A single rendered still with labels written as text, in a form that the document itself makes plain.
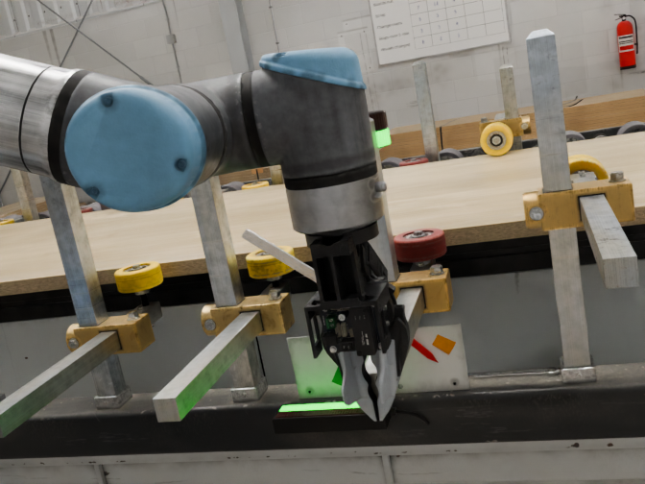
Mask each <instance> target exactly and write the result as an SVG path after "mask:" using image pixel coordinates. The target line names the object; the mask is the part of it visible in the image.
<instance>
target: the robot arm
mask: <svg viewBox="0 0 645 484"><path fill-rule="evenodd" d="M259 66H260V67H262V69H260V70H255V71H251V72H245V73H239V74H234V75H228V76H224V77H219V78H214V79H208V80H203V81H198V82H193V83H187V84H177V85H146V84H142V83H138V82H134V81H130V80H125V79H121V78H117V77H112V76H109V75H105V74H101V73H96V72H92V71H87V70H84V69H72V70H69V69H65V68H61V67H57V66H53V65H49V64H45V63H41V62H36V61H32V60H24V59H21V58H17V57H13V56H8V55H4V54H0V166H5V167H9V168H12V169H16V170H20V171H24V172H29V173H33V174H37V175H40V176H44V177H49V178H51V179H52V180H53V181H55V182H60V183H64V184H68V185H71V186H75V187H79V188H81V189H82V190H83V191H84V192H85V193H86V194H87V195H88V196H90V197H91V198H92V199H94V200H95V201H96V202H98V203H100V204H102V205H104V206H107V207H110V208H112V209H116V210H120V211H126V212H142V211H151V210H156V209H160V208H163V207H166V206H169V205H171V204H173V203H175V202H177V201H178V200H180V199H181V198H182V197H184V196H185V195H186V194H187V193H188V192H189V191H191V189H192V188H194V187H196V186H197V185H199V184H201V183H203V182H206V181H207V180H209V179H210V178H212V177H214V176H218V175H223V174H229V173H234V172H240V171H246V170H251V169H257V168H262V167H269V166H276V165H280V166H281V170H282V175H283V179H284V183H285V190H286V195H287V200H288V205H289V209H290V214H291V219H292V224H293V229H294V230H295V231H297V232H299V233H303V234H305V239H306V244H307V247H308V248H310V250H311V255H312V260H313V265H314V270H315V276H316V281H317V285H318V291H317V293H316V294H315V295H314V296H313V298H312V299H311V300H310V301H309V302H308V304H307V305H306V306H305V307H304V312H305V317H306V322H307V327H308V332H309V337H310V342H311V347H312V352H313V356H314V359H315V358H318V356H319V355H320V353H321V352H322V350H323V347H324V349H325V351H326V353H327V354H328V355H329V357H330V358H331V359H332V360H333V361H334V362H335V363H336V364H337V366H338V367H339V369H340V373H341V376H342V380H343V383H342V397H343V401H344V403H345V405H352V404H353V403H354V402H355V401H356V403H357V404H358V405H359V407H360V408H361V409H362V410H363V411H364V412H365V413H366V414H367V415H368V416H369V417H370V418H371V419H372V420H374V421H375V422H376V421H383V420H384V418H385V417H386V415H387V414H388V412H389V411H390V409H391V407H392V405H393V402H394V397H395V394H396V390H397V387H398V383H399V380H400V377H401V373H402V369H403V366H404V362H405V358H406V355H407V351H408V348H409V344H410V329H409V325H408V321H407V319H406V316H405V305H404V304H397V302H396V299H395V296H394V291H395V286H393V285H392V284H390V283H388V270H387V269H386V267H385V266H384V264H383V263H382V261H381V260H380V258H379V257H378V255H377V254H376V252H375V251H374V249H373V248H372V246H371V245H370V243H369V242H368V241H369V240H371V239H373V238H374V237H376V236H377V235H378V234H379V230H378V225H377V220H379V219H381V218H382V217H383V215H384V214H385V208H384V202H383V196H382V192H384V191H386V190H387V184H386V182H385V181H379V179H378V178H379V173H378V170H377V163H376V156H375V151H374V145H373V138H372V132H371V126H370V116H369V110H368V104H367V98H366V92H365V89H367V86H366V84H365V83H364V82H363V77H362V72H361V67H360V63H359V59H358V57H357V55H356V54H355V53H354V52H353V50H350V49H348V48H346V47H331V48H318V49H307V50H297V51H289V52H281V53H272V54H267V55H264V56H262V57H261V60H260V62H259ZM319 315H320V316H319ZM317 316H319V317H320V319H321V321H322V333H321V335H320V331H319V325H318V320H317ZM312 318H313V321H314V326H315V331H316V336H317V341H316V343H315V339H314V334H313V329H312V325H311V319H312ZM321 339H322V340H321ZM367 355H370V359H371V362H372V363H373V365H374V366H375V367H376V371H377V377H376V380H375V386H376V388H377V390H378V397H377V396H376V395H375V393H374V392H373V390H372V388H371V386H370V385H371V377H370V375H369V373H368V372H367V370H366V366H365V361H366V358H367Z"/></svg>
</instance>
